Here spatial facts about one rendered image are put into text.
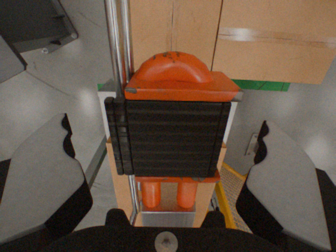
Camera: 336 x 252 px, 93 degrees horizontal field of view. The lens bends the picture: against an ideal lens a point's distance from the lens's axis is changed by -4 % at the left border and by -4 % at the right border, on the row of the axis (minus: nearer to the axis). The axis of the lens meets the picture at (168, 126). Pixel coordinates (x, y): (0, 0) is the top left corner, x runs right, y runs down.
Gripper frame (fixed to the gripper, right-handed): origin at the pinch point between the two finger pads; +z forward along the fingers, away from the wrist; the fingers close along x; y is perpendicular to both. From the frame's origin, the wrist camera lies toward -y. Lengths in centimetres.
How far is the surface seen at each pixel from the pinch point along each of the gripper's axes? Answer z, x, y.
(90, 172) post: 65, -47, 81
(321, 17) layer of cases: 73, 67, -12
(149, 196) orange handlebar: 0.0, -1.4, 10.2
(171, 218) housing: -0.6, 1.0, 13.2
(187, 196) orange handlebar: 0.0, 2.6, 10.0
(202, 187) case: 32, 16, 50
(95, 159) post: 77, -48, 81
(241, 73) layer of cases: 73, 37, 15
